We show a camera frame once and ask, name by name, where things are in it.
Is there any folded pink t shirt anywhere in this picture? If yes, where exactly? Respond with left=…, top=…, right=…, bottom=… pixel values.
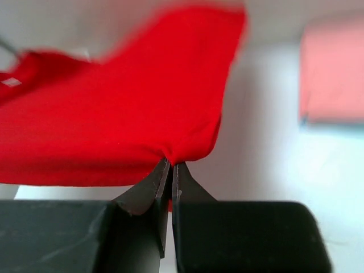
left=299, top=17, right=363, bottom=123

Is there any red t shirt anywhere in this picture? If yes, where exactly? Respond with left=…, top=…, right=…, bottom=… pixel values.
left=1, top=4, right=248, bottom=187

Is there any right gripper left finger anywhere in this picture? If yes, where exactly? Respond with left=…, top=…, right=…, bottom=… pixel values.
left=109, top=159, right=171, bottom=272

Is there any folded teal t shirt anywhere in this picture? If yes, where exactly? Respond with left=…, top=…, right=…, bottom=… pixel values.
left=300, top=115, right=363, bottom=134

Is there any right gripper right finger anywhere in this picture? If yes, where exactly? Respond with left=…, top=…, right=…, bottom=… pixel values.
left=172, top=163, right=225, bottom=272

